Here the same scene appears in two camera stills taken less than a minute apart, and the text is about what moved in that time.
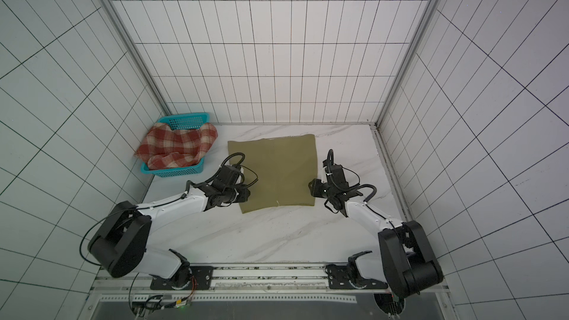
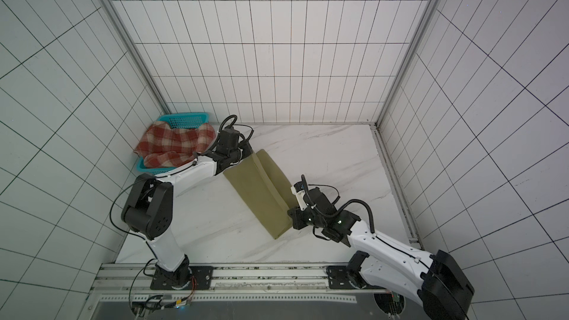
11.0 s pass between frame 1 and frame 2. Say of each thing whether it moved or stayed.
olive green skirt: moved
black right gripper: moved
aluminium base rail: stayed
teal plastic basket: stayed
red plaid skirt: stayed
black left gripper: moved
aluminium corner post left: stayed
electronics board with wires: stayed
